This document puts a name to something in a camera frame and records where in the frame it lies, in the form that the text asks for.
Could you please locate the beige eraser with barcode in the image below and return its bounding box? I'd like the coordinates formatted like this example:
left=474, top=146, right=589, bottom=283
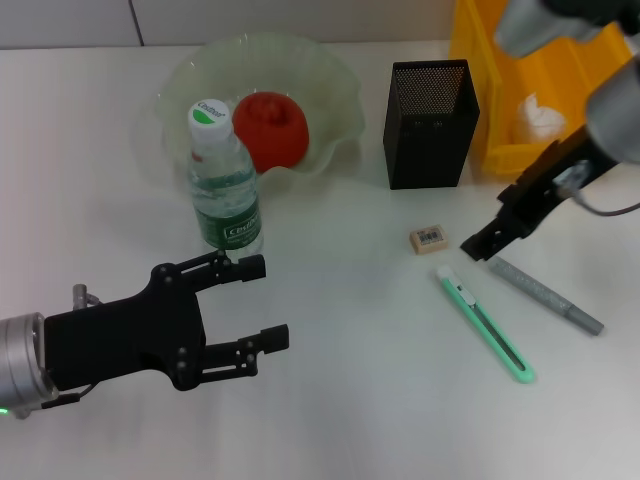
left=408, top=226, right=448, bottom=257

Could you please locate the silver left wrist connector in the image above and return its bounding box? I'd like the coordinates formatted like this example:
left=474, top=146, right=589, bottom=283
left=72, top=283, right=102, bottom=311

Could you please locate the right gripper cable with plugs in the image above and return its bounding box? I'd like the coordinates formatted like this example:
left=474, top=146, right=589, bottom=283
left=554, top=160, right=640, bottom=218

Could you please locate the green glass fruit plate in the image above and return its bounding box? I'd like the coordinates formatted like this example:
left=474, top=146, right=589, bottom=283
left=152, top=32, right=368, bottom=187

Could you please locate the white paper ball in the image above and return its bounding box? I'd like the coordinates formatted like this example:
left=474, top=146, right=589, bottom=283
left=509, top=92, right=570, bottom=145

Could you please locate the green utility knife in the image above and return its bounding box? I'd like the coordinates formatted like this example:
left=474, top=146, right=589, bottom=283
left=434, top=264, right=537, bottom=385

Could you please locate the yellow plastic bin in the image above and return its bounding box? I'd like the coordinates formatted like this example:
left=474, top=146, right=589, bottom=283
left=448, top=0, right=634, bottom=176

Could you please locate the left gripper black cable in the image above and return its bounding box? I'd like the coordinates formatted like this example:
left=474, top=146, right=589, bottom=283
left=39, top=380, right=97, bottom=410

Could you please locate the red apple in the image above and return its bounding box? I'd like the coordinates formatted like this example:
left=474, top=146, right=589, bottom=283
left=232, top=91, right=311, bottom=174

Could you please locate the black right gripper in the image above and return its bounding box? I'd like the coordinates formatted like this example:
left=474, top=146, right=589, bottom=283
left=458, top=126, right=620, bottom=264

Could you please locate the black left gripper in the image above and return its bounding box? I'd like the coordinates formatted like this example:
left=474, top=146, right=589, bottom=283
left=43, top=248, right=291, bottom=393

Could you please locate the grey glitter pen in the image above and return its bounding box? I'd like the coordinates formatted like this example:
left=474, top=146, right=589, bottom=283
left=488, top=255, right=606, bottom=338

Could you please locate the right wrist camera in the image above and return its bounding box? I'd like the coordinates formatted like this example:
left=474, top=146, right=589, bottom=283
left=494, top=0, right=640, bottom=57

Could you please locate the black mesh pen holder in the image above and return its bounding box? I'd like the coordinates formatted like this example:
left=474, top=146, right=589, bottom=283
left=382, top=59, right=482, bottom=192

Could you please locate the clear green-label water bottle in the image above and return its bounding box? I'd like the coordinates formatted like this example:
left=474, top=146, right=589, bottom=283
left=186, top=98, right=266, bottom=262

